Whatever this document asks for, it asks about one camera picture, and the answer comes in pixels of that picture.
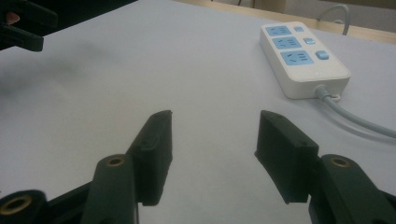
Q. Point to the light wooden ledge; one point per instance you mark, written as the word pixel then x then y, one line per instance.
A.
pixel 361 32

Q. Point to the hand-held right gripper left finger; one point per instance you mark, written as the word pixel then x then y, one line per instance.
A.
pixel 154 155

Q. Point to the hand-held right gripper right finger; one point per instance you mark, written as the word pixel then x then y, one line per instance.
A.
pixel 285 155

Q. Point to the white power strip blue sockets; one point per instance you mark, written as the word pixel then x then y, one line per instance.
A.
pixel 306 70

